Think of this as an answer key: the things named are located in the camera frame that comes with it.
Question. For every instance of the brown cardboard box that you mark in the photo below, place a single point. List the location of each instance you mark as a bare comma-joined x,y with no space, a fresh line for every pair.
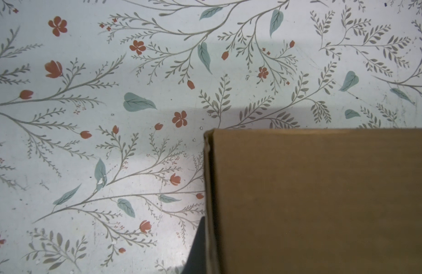
301,201

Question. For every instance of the floral table mat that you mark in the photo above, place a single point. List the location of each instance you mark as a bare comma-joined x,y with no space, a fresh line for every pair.
104,106

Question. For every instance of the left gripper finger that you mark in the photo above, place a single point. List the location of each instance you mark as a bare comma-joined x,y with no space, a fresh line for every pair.
196,262

